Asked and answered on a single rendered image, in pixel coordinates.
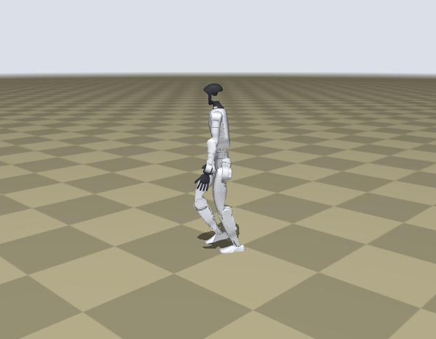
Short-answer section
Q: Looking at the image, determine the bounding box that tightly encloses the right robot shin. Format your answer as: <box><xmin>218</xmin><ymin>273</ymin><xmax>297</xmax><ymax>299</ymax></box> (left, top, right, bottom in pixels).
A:
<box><xmin>193</xmin><ymin>204</ymin><xmax>222</xmax><ymax>235</ymax></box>

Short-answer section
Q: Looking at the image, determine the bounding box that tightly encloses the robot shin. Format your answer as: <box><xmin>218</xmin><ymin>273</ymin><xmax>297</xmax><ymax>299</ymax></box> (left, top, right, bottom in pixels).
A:
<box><xmin>193</xmin><ymin>204</ymin><xmax>222</xmax><ymax>235</ymax></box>
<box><xmin>218</xmin><ymin>208</ymin><xmax>240</xmax><ymax>247</ymax></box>

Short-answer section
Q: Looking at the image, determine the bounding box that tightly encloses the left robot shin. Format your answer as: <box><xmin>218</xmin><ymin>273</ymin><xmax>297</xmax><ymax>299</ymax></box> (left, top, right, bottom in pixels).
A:
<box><xmin>218</xmin><ymin>208</ymin><xmax>240</xmax><ymax>247</ymax></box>

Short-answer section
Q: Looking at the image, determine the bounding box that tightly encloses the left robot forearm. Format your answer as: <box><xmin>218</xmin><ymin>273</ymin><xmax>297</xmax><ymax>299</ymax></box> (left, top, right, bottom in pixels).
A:
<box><xmin>205</xmin><ymin>139</ymin><xmax>217</xmax><ymax>173</ymax></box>

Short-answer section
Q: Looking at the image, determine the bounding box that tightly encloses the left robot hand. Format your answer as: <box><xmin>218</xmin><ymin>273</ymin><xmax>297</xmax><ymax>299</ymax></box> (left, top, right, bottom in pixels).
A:
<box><xmin>195</xmin><ymin>165</ymin><xmax>212</xmax><ymax>191</ymax></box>

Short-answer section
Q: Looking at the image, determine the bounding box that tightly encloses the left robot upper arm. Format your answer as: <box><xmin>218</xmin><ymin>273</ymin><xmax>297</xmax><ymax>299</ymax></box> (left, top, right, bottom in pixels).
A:
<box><xmin>211</xmin><ymin>112</ymin><xmax>222</xmax><ymax>147</ymax></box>

